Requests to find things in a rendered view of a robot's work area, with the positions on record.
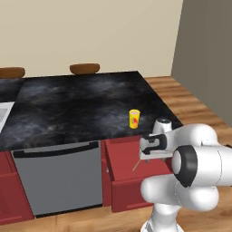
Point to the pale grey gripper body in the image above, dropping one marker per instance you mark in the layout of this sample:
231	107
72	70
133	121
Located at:
155	154

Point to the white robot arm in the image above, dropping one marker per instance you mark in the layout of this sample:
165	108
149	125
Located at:
193	169

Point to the thin tan straw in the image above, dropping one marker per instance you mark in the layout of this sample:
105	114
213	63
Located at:
136	166

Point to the red drawer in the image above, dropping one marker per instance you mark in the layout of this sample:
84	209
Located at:
127	187

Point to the yellow smoothie cup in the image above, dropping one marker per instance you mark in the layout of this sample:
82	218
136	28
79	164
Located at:
134	119

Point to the grey dishwasher door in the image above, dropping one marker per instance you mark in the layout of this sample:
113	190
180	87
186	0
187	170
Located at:
60	184

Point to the brown round stool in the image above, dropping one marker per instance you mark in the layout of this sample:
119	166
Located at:
11	72
85	69

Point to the red cabinet door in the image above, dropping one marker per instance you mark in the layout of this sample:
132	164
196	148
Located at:
13	193

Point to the white sink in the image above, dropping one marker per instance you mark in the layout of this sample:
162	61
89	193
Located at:
4	114

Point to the red cabinet frame strip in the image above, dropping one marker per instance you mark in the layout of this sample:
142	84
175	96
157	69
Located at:
105	187

